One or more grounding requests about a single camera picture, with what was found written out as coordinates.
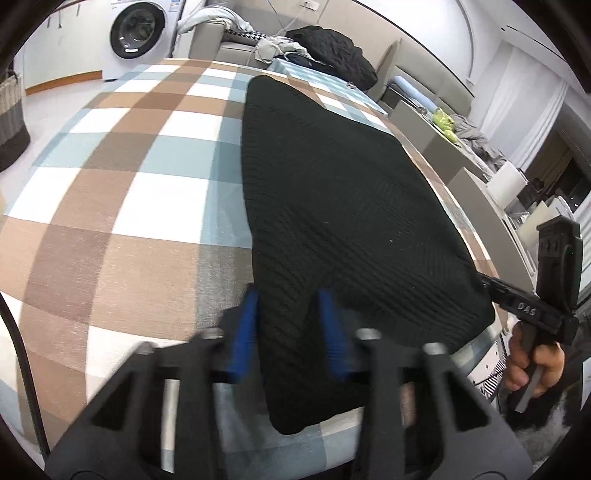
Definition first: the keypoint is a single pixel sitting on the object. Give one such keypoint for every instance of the person's right hand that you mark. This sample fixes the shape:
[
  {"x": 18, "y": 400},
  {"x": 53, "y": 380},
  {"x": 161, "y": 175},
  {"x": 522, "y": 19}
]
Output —
[{"x": 549, "y": 369}]

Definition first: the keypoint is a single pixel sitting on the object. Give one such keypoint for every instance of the green toy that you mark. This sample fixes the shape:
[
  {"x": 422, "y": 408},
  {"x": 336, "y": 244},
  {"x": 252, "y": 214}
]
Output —
[{"x": 444, "y": 121}]

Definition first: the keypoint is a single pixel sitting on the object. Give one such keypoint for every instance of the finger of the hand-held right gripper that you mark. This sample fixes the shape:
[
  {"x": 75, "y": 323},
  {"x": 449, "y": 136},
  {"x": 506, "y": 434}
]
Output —
[{"x": 524, "y": 307}]

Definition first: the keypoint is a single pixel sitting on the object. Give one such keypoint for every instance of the grey crumpled cloth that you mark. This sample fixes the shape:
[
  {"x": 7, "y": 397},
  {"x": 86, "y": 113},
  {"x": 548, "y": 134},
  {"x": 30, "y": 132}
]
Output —
[{"x": 480, "y": 143}]

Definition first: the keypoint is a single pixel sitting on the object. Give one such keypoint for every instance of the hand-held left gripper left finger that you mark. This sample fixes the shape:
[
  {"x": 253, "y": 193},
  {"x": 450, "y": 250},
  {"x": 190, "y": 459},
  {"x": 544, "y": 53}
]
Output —
[{"x": 247, "y": 332}]

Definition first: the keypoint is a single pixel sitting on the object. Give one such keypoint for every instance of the black knit sweater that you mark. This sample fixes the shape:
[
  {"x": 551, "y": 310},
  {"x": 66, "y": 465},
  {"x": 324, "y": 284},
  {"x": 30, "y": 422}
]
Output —
[{"x": 332, "y": 207}]

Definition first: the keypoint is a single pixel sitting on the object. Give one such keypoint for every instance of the woven laundry basket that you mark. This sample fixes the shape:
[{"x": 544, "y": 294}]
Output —
[{"x": 11, "y": 124}]

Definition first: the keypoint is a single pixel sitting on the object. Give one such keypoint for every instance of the black padded jacket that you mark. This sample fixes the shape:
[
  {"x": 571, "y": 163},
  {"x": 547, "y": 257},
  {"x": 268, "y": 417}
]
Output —
[{"x": 334, "y": 50}]

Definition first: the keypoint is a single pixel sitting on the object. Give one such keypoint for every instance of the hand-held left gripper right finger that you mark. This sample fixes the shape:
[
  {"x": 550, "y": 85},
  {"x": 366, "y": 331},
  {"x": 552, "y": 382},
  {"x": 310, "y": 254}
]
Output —
[{"x": 333, "y": 337}]

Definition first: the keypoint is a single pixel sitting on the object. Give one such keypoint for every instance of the grey sofa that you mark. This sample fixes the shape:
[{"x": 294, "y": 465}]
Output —
[{"x": 207, "y": 44}]

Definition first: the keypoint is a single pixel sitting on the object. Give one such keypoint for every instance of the light blue cloth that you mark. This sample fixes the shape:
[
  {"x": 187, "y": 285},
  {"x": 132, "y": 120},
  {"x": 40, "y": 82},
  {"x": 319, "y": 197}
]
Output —
[{"x": 207, "y": 16}]

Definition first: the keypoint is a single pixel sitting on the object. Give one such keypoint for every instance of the light blue cushion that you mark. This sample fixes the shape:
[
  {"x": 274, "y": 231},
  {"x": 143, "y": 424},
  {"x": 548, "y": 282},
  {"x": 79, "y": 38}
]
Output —
[{"x": 415, "y": 90}]

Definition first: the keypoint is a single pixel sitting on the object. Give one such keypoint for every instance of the pale grey garment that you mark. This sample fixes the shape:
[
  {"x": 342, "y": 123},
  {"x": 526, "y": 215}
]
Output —
[{"x": 279, "y": 48}]

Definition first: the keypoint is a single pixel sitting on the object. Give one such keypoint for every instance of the white washing machine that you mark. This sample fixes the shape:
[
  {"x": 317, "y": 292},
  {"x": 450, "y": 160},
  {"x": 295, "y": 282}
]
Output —
[{"x": 138, "y": 30}]

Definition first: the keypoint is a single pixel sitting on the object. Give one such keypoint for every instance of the teal checked folded blanket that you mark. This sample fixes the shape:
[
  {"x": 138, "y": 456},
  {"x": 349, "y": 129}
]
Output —
[{"x": 323, "y": 78}]

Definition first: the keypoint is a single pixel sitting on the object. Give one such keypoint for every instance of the houndstooth pillow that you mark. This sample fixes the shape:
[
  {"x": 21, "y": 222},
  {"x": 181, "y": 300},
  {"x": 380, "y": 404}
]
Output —
[{"x": 244, "y": 34}]

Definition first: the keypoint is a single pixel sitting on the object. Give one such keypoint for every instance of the wall socket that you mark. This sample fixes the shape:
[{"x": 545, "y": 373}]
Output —
[{"x": 310, "y": 4}]

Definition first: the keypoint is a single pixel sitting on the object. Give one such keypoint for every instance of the checked blue brown blanket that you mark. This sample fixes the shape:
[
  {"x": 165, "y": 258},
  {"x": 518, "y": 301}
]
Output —
[{"x": 138, "y": 184}]

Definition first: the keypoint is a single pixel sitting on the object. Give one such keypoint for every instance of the white box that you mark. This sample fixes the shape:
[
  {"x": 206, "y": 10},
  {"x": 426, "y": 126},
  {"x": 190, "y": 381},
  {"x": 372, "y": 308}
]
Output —
[{"x": 505, "y": 184}]

